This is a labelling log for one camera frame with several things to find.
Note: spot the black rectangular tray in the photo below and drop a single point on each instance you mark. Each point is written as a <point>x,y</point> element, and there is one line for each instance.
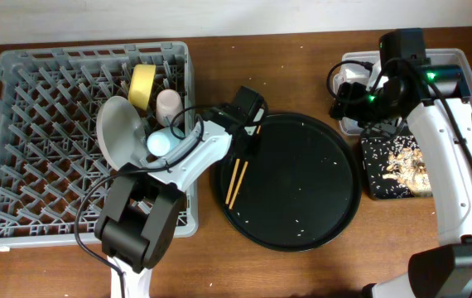
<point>375,151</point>

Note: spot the yellow bowl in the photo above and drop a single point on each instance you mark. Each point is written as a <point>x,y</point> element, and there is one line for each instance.
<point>141,85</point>

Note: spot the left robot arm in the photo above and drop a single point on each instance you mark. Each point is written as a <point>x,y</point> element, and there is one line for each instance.
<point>139,216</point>

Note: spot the wooden chopstick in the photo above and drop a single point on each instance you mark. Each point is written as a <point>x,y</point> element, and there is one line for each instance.
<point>232,180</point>
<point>243,165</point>

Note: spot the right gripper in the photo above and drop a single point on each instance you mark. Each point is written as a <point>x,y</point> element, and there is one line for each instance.
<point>348,100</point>

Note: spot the grey ceramic plate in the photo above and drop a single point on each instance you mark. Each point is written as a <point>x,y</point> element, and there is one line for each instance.
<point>121,134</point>

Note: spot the food scraps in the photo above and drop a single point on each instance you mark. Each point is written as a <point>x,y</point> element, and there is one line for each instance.
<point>408,168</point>

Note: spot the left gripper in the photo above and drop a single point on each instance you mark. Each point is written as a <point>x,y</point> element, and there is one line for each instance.
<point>257,145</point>

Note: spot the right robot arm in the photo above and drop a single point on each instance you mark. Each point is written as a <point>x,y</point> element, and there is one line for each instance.
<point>434,102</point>

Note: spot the grey dishwasher rack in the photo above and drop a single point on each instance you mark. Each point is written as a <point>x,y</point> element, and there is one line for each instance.
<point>49,155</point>

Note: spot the round black tray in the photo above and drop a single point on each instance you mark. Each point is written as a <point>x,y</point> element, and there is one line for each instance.
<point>300,192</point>

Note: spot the clear plastic bin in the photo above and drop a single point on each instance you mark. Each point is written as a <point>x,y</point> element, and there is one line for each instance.
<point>356,73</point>

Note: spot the blue cup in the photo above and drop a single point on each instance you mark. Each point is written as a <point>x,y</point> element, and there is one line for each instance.
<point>161,142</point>

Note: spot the pink cup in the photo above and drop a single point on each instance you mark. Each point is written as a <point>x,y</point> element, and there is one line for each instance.
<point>168,105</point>

